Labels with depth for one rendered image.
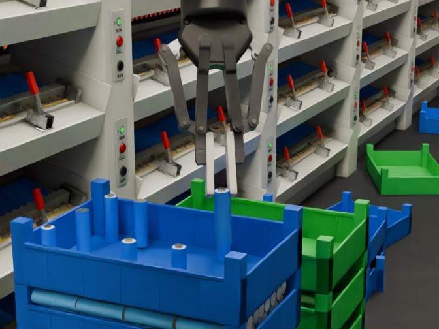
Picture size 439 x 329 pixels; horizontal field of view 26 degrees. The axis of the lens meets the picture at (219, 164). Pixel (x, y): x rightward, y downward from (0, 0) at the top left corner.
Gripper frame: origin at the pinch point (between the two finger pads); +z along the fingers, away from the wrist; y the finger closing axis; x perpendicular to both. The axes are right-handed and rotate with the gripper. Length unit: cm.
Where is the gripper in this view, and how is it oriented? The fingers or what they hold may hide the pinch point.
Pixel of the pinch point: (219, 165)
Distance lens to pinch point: 105.2
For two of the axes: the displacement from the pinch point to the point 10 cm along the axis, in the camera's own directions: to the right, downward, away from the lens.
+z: 0.4, 9.9, -1.6
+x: -0.9, 1.6, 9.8
